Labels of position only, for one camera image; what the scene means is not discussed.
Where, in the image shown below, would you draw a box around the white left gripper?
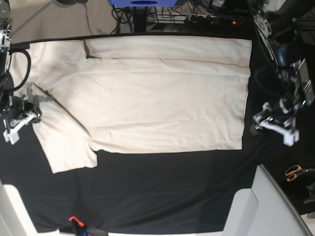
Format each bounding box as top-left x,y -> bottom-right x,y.
250,102 -> 300,147

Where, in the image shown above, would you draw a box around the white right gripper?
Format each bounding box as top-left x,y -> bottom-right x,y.
2,87 -> 49,145

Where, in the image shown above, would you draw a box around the white T-shirt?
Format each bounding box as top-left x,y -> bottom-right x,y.
15,35 -> 252,173

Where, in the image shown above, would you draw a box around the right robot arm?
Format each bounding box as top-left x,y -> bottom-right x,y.
0,0 -> 49,145

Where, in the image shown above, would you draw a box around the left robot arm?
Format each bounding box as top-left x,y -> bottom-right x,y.
248,0 -> 315,147

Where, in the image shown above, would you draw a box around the black table cloth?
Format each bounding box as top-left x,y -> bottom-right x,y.
0,31 -> 315,234

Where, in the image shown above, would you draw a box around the red black clamp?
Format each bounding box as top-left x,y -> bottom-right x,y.
68,215 -> 109,236

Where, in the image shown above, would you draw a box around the blue plastic bin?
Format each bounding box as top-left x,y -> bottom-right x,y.
109,0 -> 177,7

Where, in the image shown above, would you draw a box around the black power strip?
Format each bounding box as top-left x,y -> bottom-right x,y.
147,13 -> 245,26

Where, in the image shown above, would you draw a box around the orange handled scissors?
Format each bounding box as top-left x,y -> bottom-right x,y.
285,165 -> 315,182

